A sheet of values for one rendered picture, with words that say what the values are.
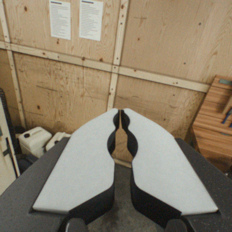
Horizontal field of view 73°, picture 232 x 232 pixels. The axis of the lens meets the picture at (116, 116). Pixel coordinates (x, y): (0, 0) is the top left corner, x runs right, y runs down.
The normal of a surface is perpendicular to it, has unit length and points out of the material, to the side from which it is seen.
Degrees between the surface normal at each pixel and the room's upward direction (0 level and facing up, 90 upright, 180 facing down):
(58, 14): 90
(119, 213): 0
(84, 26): 90
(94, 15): 90
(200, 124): 90
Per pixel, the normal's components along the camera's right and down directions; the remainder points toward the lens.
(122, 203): 0.15, -0.85
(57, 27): -0.25, 0.47
